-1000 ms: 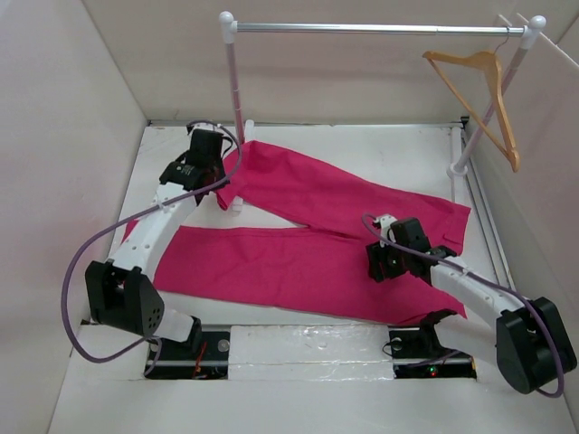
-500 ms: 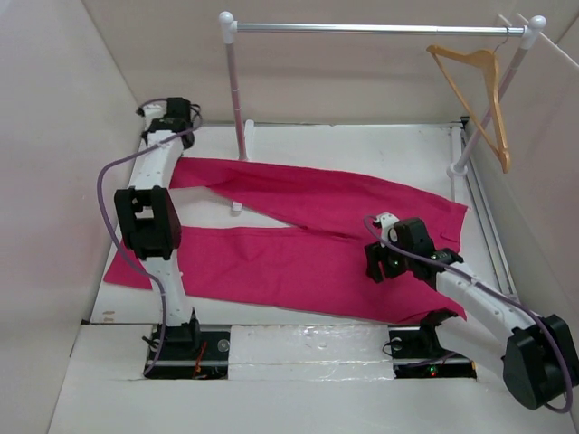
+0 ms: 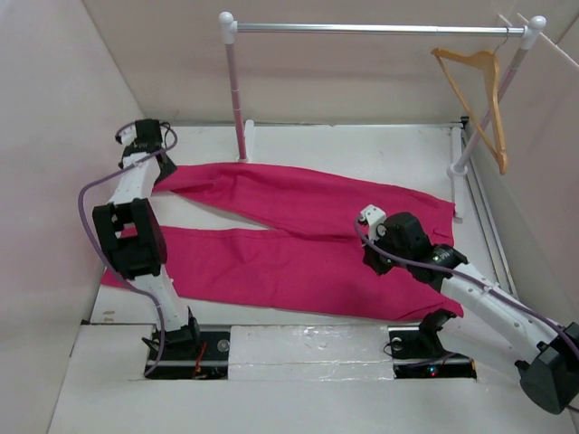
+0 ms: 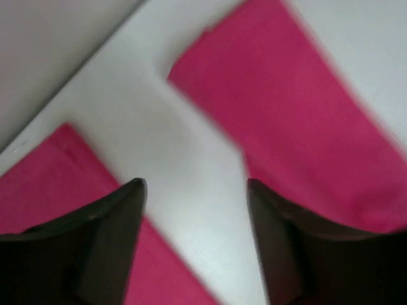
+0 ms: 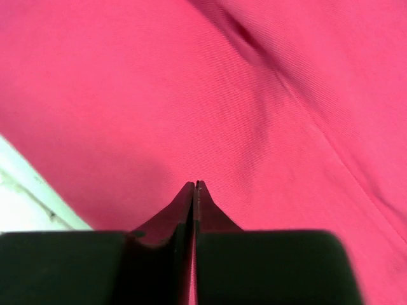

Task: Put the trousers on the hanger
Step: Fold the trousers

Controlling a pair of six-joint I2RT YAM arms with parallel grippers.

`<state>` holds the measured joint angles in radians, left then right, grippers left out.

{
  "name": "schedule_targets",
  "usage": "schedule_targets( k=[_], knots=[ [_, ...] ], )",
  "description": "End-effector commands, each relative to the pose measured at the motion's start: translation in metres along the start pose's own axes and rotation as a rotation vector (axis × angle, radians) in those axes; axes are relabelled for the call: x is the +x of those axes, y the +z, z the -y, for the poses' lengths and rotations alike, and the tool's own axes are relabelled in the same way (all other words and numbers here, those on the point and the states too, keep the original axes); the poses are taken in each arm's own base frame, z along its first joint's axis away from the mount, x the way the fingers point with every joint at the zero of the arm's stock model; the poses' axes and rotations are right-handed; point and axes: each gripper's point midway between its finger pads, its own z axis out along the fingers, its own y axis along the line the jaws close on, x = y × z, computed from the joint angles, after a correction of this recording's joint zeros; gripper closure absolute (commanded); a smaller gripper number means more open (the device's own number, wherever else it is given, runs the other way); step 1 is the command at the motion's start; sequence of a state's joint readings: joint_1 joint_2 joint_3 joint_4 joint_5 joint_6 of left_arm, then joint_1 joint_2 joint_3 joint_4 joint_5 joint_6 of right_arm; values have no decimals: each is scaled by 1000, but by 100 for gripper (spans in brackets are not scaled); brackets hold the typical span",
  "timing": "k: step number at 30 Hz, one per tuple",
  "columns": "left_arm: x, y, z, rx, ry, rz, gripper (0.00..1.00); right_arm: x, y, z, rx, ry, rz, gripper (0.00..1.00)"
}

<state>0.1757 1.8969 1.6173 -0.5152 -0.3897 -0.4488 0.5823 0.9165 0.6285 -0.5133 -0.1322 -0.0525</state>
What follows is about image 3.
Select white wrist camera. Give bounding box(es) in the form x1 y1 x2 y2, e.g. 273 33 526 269
356 204 386 241
115 123 137 158

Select aluminium table edge rail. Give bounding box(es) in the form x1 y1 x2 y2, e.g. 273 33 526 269
159 118 466 128

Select white metal clothes rack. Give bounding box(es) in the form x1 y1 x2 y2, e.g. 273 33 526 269
219 12 547 220

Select pink trousers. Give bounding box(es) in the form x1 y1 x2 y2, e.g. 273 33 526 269
99 161 465 323

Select purple cable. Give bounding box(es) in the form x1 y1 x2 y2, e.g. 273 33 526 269
77 124 180 376
352 221 579 358

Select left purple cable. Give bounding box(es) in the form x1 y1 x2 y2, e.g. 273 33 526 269
77 124 180 376

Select wooden clothes hanger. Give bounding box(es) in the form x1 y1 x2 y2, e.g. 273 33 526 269
431 48 508 175

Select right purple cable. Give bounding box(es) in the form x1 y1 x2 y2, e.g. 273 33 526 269
352 221 579 358

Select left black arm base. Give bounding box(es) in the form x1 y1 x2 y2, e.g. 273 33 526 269
144 330 231 381

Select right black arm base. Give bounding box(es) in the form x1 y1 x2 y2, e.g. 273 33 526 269
383 326 478 380

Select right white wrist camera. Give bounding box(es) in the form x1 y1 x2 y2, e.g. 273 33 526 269
356 204 386 241

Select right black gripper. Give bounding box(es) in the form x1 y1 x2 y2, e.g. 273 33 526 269
361 225 411 276

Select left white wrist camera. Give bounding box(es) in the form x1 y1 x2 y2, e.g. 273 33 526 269
115 123 137 158

